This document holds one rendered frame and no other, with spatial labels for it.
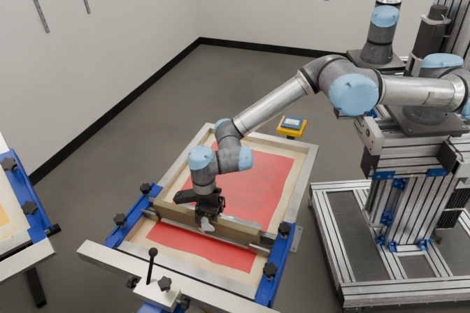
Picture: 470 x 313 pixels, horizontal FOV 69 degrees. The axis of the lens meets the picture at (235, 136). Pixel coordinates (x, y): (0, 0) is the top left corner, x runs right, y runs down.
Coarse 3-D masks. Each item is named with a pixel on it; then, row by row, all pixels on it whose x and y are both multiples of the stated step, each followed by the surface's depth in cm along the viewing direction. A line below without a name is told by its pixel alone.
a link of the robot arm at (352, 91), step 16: (336, 64) 96; (352, 64) 96; (320, 80) 99; (336, 80) 92; (352, 80) 89; (368, 80) 89; (384, 80) 95; (400, 80) 96; (416, 80) 98; (432, 80) 100; (448, 80) 102; (464, 80) 100; (336, 96) 91; (352, 96) 90; (368, 96) 91; (384, 96) 95; (400, 96) 96; (416, 96) 98; (432, 96) 99; (448, 96) 100; (464, 96) 100; (352, 112) 93; (464, 112) 102
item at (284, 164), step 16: (256, 160) 156; (272, 160) 156; (288, 160) 155; (272, 192) 140; (224, 208) 135; (272, 208) 134; (208, 240) 123; (208, 256) 118; (224, 256) 118; (240, 256) 117
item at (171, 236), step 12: (216, 144) 167; (192, 204) 137; (156, 228) 128; (168, 228) 128; (180, 228) 128; (156, 240) 124; (168, 240) 124; (180, 240) 124; (192, 240) 124; (192, 252) 120
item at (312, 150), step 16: (208, 128) 172; (192, 144) 162; (272, 144) 163; (288, 144) 159; (304, 144) 158; (176, 160) 154; (176, 176) 149; (304, 176) 142; (160, 192) 139; (304, 192) 138; (288, 208) 129; (128, 240) 124; (144, 256) 115; (160, 256) 115; (176, 272) 112; (192, 272) 110; (208, 272) 109; (224, 288) 105; (240, 288) 105; (256, 288) 105
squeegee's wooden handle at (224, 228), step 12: (156, 204) 124; (168, 204) 124; (168, 216) 126; (180, 216) 122; (192, 216) 120; (204, 216) 119; (216, 228) 118; (228, 228) 115; (240, 228) 114; (252, 228) 114; (240, 240) 117; (252, 240) 114
